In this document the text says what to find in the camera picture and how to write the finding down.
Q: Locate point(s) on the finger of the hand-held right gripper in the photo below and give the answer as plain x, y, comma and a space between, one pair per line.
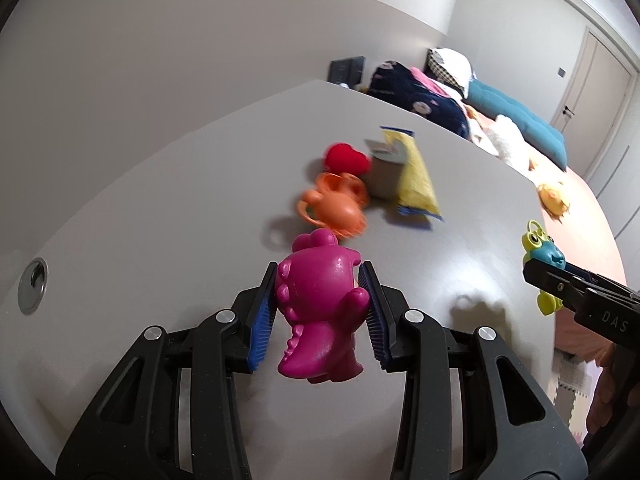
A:
560, 282
600, 279

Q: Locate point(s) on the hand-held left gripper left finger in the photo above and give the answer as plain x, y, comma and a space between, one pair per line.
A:
262, 320

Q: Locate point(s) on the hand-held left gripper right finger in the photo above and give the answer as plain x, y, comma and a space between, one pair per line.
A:
374, 320

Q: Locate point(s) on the green and blue frog toy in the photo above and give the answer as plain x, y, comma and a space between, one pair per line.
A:
542, 247

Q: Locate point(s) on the pink dinosaur toy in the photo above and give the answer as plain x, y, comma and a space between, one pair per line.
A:
320, 300

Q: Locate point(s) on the person's right hand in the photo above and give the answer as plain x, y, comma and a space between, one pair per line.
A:
602, 395

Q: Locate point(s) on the foam floor mat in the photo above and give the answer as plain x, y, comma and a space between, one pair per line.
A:
575, 395

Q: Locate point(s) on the bed with pink sheet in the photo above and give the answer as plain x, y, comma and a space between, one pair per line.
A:
585, 220

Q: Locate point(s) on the yellow plush toy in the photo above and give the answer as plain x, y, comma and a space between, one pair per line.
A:
554, 199

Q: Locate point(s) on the orange plastic toy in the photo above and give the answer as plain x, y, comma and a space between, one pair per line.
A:
335, 207

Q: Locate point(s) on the grey carton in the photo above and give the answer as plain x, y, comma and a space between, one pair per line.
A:
382, 180

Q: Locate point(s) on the yellow packet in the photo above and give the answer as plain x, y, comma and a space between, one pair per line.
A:
417, 180

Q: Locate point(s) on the white plush blanket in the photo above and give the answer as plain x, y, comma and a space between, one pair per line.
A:
507, 140

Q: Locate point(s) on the red heart toy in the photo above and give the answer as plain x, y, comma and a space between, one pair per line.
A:
347, 159

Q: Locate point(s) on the teal cushion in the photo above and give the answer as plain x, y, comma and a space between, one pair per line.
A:
520, 115

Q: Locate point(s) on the beige door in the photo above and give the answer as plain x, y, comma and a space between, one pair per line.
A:
595, 95

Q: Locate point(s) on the navy printed blanket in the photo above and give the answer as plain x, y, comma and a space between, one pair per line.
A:
415, 102

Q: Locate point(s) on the silver desk grommet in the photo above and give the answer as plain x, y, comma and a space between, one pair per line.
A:
34, 285

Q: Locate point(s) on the checkered pillow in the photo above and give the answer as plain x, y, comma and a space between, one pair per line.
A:
452, 67

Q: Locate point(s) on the pink cloth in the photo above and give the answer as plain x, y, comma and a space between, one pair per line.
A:
427, 81

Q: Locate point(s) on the wall light switch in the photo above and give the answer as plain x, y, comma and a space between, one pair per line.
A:
561, 72

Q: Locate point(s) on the black wall socket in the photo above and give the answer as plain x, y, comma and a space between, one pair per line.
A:
346, 70

